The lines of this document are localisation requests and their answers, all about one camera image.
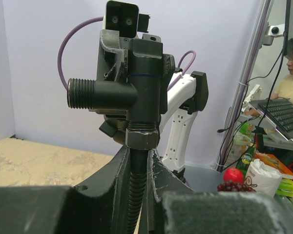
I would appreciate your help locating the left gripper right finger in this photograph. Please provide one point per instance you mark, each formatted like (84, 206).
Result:
(172, 207)

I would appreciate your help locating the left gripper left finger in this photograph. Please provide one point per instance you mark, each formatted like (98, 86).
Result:
(97, 205)

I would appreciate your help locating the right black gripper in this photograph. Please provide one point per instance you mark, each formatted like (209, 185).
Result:
(112, 117)

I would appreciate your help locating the black angle valve fitting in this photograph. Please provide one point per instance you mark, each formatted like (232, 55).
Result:
(137, 98)

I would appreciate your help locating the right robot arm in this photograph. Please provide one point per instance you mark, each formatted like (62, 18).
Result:
(187, 96)

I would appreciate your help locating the red small object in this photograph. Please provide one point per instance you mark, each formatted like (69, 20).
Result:
(230, 186)

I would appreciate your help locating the red apple toy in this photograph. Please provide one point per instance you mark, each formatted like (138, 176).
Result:
(234, 175)

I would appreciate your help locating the green drink bottle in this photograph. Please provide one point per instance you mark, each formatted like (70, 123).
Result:
(245, 160)

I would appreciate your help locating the toilet paper roll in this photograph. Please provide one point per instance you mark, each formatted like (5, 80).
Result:
(263, 178)

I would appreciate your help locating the orange book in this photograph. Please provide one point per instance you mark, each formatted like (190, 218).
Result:
(274, 162)

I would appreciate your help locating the black keyboard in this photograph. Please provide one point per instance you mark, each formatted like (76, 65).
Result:
(280, 112)

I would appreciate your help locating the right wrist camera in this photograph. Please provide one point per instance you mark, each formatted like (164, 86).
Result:
(125, 18)

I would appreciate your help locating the aluminium rail frame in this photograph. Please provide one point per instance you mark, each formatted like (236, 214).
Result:
(255, 45)

